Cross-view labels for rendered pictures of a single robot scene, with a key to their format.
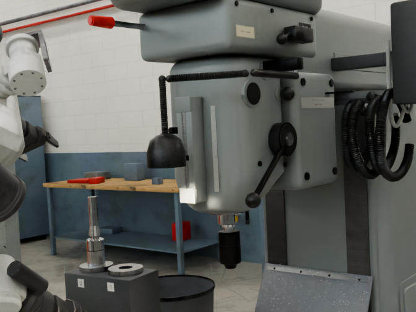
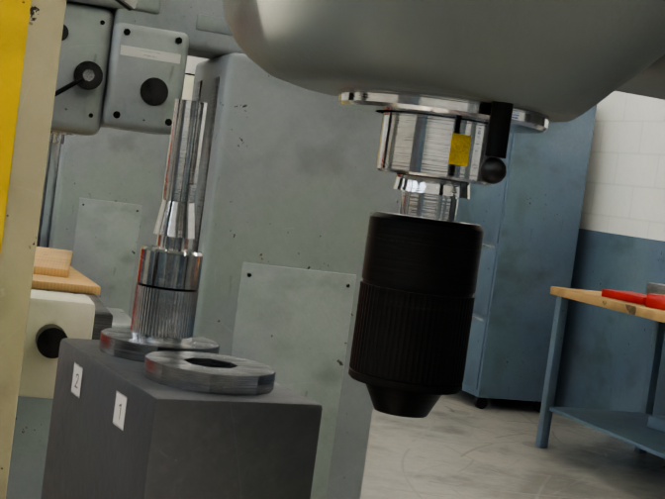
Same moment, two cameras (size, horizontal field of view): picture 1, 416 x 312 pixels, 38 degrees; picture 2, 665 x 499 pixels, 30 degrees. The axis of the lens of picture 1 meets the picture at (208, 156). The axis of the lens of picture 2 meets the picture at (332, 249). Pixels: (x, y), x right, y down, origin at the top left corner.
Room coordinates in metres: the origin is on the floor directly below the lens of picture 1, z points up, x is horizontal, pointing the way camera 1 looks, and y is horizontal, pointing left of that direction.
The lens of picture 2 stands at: (0.83, -0.25, 1.27)
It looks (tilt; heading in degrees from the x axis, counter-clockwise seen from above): 3 degrees down; 29
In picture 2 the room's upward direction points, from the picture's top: 8 degrees clockwise
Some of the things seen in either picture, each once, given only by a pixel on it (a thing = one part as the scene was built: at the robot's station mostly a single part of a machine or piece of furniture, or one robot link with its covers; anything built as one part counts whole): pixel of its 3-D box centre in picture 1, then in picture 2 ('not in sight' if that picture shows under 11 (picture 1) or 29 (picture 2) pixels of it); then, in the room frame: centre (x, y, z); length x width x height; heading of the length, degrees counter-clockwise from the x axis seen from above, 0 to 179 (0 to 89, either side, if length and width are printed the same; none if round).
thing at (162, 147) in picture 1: (166, 150); not in sight; (1.11, 0.08, 1.45); 0.07 x 0.07 x 0.06
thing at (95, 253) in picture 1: (95, 253); (165, 300); (1.59, 0.31, 1.17); 0.05 x 0.05 x 0.06
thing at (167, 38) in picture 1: (231, 36); not in sight; (1.32, -0.06, 1.68); 0.34 x 0.24 x 0.10; 141
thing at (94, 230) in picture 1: (93, 217); (181, 174); (1.59, 0.31, 1.26); 0.03 x 0.03 x 0.11
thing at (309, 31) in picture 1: (291, 36); not in sight; (1.26, -0.18, 1.66); 0.12 x 0.04 x 0.04; 141
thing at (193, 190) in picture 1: (190, 150); not in sight; (1.21, 0.03, 1.45); 0.04 x 0.04 x 0.21; 51
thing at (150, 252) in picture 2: (95, 240); (171, 254); (1.59, 0.31, 1.20); 0.05 x 0.05 x 0.01
